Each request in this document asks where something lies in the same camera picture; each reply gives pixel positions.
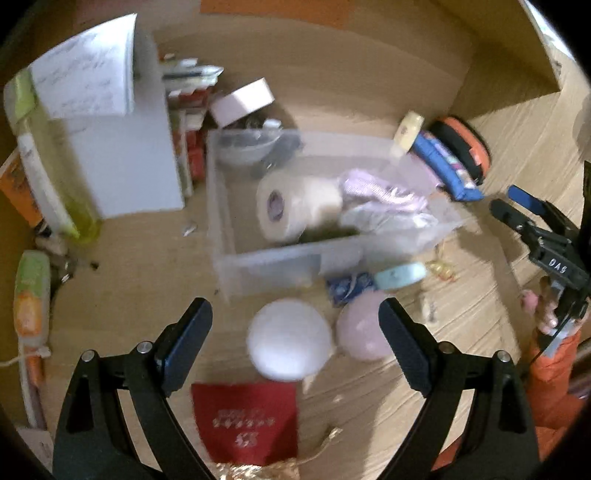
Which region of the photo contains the person's right hand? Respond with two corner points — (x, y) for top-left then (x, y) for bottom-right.
(521, 277), (561, 337)

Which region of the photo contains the grey bowl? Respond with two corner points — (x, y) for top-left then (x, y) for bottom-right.
(215, 127), (280, 166)

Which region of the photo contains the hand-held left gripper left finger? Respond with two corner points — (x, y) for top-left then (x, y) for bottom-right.
(53, 298), (218, 480)

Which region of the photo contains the red envelope with gold tassel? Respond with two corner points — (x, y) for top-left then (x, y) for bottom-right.
(191, 381), (300, 466)

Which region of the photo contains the bundle of pens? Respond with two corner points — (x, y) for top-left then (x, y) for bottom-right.
(159, 54), (225, 91)

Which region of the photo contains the white tape roll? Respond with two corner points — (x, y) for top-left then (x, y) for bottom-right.
(255, 172), (343, 243)

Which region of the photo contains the pale yellow tape roll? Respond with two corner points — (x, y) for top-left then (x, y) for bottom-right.
(390, 111), (426, 160)

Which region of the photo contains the pink rectangular box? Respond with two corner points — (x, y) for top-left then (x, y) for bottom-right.
(209, 78), (274, 129)

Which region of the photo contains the white cord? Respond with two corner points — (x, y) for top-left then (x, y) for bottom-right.
(0, 346), (51, 369)

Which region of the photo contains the green and orange tube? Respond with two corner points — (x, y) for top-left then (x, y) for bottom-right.
(13, 250), (51, 352)

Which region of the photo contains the purple plastic bag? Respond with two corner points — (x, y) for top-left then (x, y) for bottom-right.
(339, 168), (439, 234)

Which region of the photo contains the white paper sheet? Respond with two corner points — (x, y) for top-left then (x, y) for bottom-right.
(30, 13), (138, 120)

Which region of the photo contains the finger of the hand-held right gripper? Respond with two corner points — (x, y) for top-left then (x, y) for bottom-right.
(507, 185), (550, 217)
(489, 198), (539, 237)

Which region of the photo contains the clear plastic storage bin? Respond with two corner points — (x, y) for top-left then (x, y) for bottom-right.
(205, 128), (465, 303)

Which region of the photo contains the wooden desktop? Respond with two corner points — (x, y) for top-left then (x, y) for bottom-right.
(0, 0), (591, 480)

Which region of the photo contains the blue pencil case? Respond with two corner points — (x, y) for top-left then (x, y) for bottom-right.
(411, 131), (485, 203)

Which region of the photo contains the pink ball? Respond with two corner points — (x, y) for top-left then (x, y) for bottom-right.
(335, 291), (394, 361)

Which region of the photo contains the white foam ball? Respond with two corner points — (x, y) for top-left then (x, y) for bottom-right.
(246, 298), (334, 382)

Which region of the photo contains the mint green small case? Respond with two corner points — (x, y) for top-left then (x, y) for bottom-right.
(374, 262), (427, 291)

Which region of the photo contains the gold ribbon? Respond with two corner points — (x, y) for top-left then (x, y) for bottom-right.
(425, 244), (458, 282)

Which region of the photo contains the stack of red boxes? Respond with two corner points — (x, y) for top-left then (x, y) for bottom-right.
(167, 88), (218, 197)

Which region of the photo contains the blue patterned packet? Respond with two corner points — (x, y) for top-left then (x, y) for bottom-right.
(326, 272), (382, 306)

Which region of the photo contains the yellow green bottle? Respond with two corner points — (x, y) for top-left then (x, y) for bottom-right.
(4, 69), (103, 243)

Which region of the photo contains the orange packet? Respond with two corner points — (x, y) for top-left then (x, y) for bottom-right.
(0, 148), (44, 228)

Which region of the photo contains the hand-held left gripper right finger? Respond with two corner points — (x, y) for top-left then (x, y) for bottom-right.
(378, 297), (541, 480)

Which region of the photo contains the orange and black case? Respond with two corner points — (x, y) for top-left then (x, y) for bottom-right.
(429, 116), (492, 185)

